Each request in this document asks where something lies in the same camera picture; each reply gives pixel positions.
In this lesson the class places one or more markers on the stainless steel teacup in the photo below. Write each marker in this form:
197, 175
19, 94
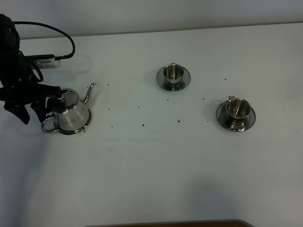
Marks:
237, 109
173, 74

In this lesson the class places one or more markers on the stainless steel saucer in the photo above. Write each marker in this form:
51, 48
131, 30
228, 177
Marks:
234, 125
165, 86

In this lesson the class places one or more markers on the near stainless steel saucer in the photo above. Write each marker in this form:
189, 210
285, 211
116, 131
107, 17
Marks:
234, 125

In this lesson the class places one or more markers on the far stainless steel teacup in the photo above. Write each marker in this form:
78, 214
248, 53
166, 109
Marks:
173, 74

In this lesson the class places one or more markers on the round steel teapot tray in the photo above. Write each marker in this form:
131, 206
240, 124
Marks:
73, 122

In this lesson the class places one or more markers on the stainless steel teapot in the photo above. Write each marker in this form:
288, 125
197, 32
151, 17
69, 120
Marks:
69, 101

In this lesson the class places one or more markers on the near stainless steel teacup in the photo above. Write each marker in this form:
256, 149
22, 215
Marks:
237, 109

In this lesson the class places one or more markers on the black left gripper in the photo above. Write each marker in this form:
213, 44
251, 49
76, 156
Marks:
20, 76

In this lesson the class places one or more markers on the far stainless steel saucer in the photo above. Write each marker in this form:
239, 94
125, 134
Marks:
165, 86

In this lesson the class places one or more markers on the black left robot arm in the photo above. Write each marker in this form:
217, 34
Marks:
9, 37

